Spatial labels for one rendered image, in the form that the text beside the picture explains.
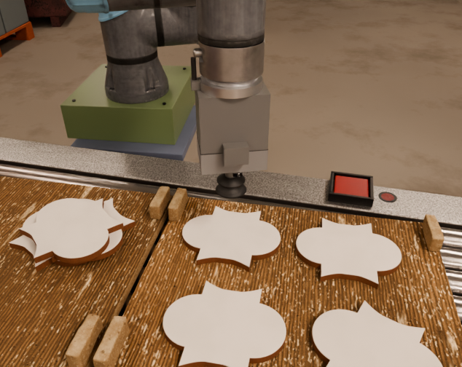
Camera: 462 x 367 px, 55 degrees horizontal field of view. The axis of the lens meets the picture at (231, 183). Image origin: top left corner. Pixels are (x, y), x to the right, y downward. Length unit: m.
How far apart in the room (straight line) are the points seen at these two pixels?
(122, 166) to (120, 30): 0.30
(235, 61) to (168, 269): 0.30
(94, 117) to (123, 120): 0.07
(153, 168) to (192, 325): 0.41
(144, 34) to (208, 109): 0.52
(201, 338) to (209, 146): 0.22
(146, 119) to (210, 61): 0.56
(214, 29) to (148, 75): 0.58
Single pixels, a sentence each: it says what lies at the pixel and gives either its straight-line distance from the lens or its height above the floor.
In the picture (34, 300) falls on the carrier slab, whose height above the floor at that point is 0.94.
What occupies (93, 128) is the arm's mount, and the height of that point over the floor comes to 0.90.
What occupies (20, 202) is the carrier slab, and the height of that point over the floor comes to 0.94.
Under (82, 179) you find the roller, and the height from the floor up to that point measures 0.92.
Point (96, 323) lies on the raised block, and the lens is 0.56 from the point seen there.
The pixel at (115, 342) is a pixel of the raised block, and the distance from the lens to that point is 0.54.
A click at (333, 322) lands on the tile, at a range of 0.57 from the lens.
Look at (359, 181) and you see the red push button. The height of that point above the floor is 0.93.
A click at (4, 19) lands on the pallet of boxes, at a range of 5.03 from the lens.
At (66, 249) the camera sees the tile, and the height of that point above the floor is 0.97.
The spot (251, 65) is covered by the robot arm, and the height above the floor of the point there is 1.21.
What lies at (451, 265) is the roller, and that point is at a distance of 0.75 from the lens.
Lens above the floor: 1.38
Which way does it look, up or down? 34 degrees down
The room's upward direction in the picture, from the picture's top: straight up
